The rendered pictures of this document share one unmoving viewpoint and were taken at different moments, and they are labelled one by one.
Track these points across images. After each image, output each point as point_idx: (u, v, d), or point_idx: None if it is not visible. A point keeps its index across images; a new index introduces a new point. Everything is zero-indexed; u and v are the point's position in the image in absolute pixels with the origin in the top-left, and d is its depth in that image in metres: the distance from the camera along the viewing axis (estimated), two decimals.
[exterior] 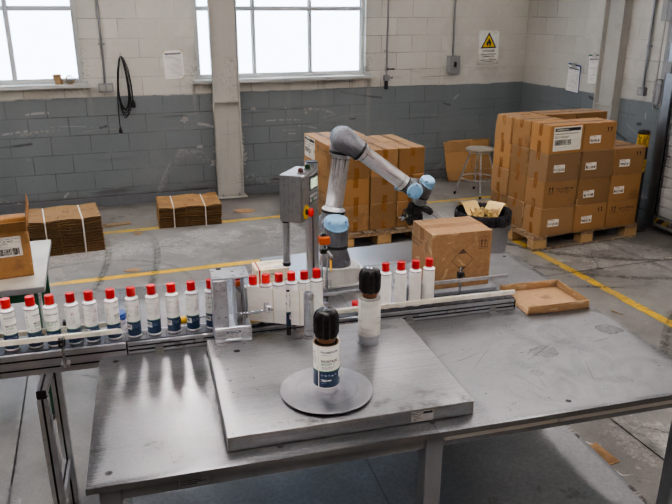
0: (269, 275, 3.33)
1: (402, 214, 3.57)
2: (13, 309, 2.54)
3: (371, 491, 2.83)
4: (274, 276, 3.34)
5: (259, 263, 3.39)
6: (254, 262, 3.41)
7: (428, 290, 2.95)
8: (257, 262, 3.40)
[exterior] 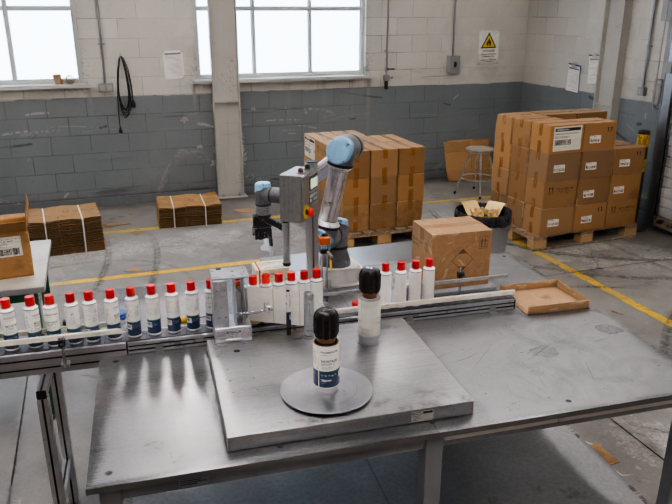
0: (269, 275, 3.33)
1: (253, 232, 3.33)
2: (13, 309, 2.54)
3: (371, 491, 2.83)
4: (274, 276, 3.34)
5: (259, 263, 3.39)
6: (254, 262, 3.41)
7: (428, 290, 2.95)
8: (257, 262, 3.40)
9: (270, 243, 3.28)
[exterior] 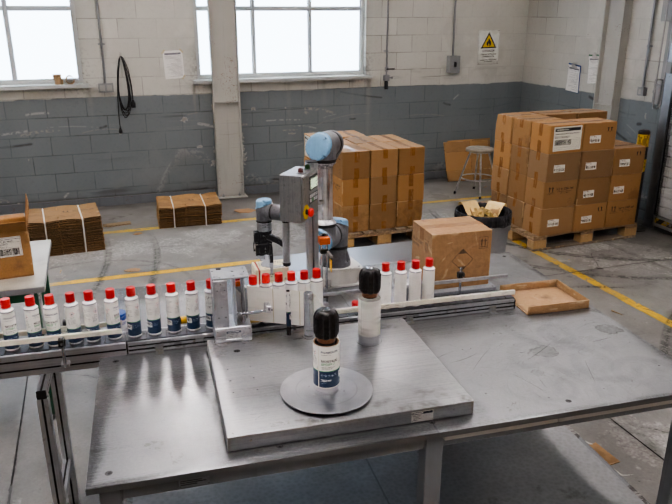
0: (269, 275, 3.33)
1: (254, 248, 3.36)
2: (13, 309, 2.54)
3: (371, 491, 2.83)
4: (274, 276, 3.34)
5: (259, 263, 3.39)
6: (254, 262, 3.41)
7: (428, 290, 2.95)
8: (257, 262, 3.40)
9: (271, 260, 3.31)
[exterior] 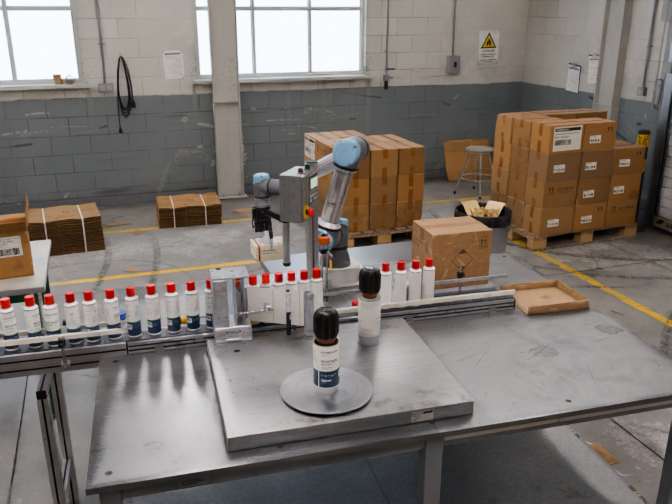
0: (269, 251, 3.29)
1: (252, 225, 3.32)
2: (13, 309, 2.54)
3: (371, 491, 2.83)
4: (274, 252, 3.30)
5: (258, 240, 3.35)
6: (253, 239, 3.37)
7: (428, 290, 2.95)
8: (256, 239, 3.36)
9: (271, 236, 3.27)
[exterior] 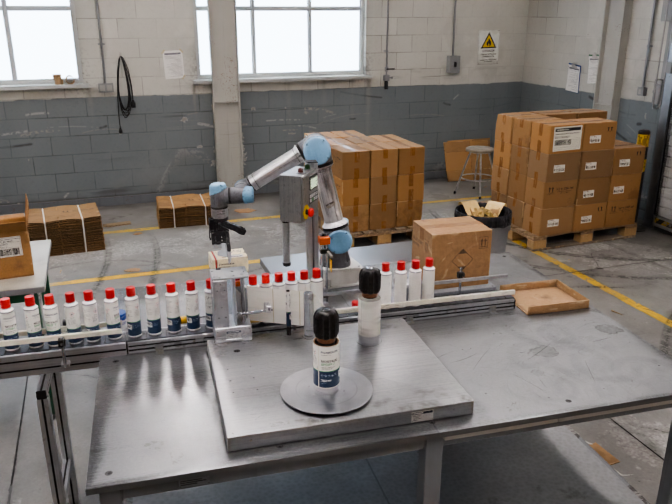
0: (227, 265, 3.12)
1: (210, 237, 3.15)
2: (13, 309, 2.54)
3: (371, 491, 2.83)
4: (232, 266, 3.13)
5: (216, 253, 3.18)
6: (211, 251, 3.20)
7: (428, 290, 2.95)
8: (214, 252, 3.19)
9: (228, 249, 3.09)
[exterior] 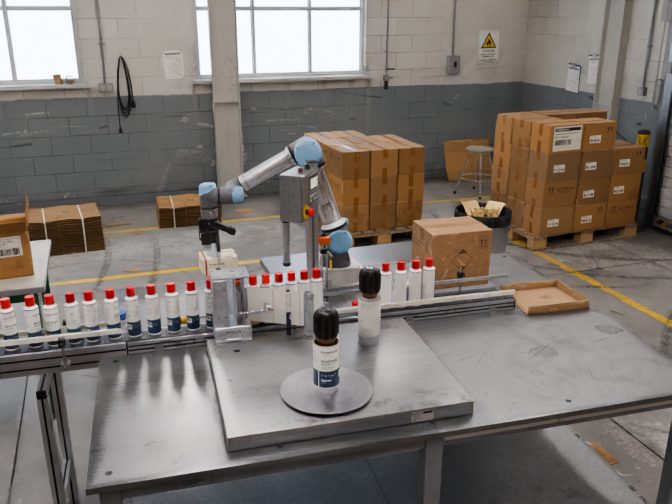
0: (216, 265, 3.11)
1: (199, 237, 3.14)
2: (13, 309, 2.54)
3: (371, 491, 2.83)
4: (222, 266, 3.12)
5: (206, 253, 3.17)
6: (201, 251, 3.19)
7: (428, 290, 2.95)
8: (204, 252, 3.19)
9: (218, 249, 3.09)
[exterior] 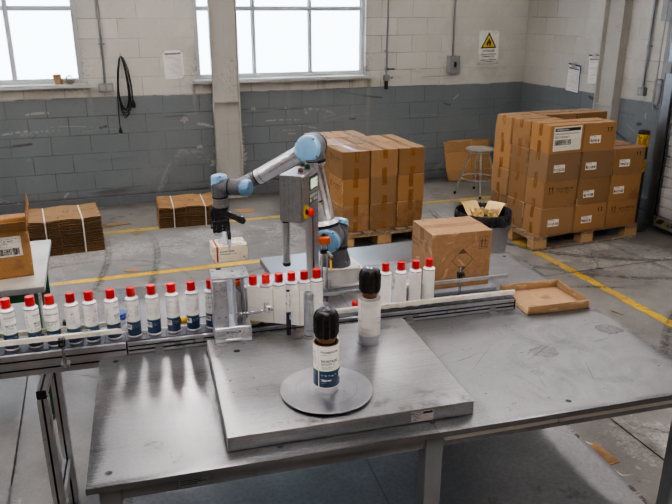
0: (227, 252, 3.27)
1: (211, 226, 3.30)
2: (13, 309, 2.54)
3: (371, 491, 2.83)
4: (232, 253, 3.28)
5: (217, 241, 3.33)
6: (212, 239, 3.36)
7: (428, 290, 2.95)
8: (215, 240, 3.35)
9: (229, 237, 3.25)
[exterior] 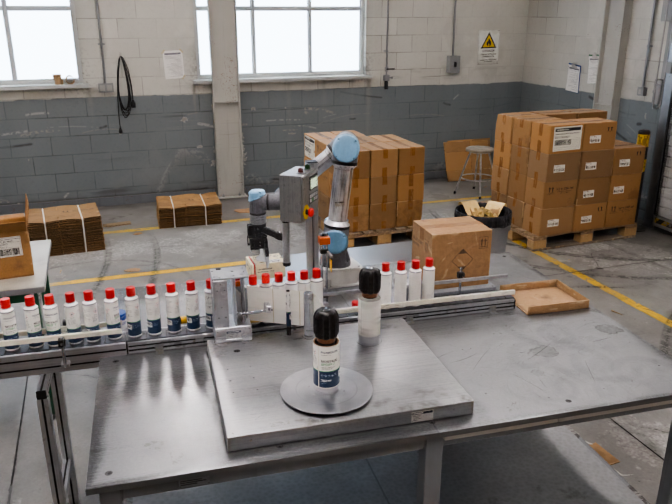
0: (265, 270, 3.18)
1: (248, 242, 3.21)
2: (13, 309, 2.54)
3: (371, 491, 2.83)
4: (270, 271, 3.19)
5: (254, 258, 3.24)
6: (248, 256, 3.26)
7: (428, 290, 2.95)
8: (251, 257, 3.25)
9: (267, 254, 3.16)
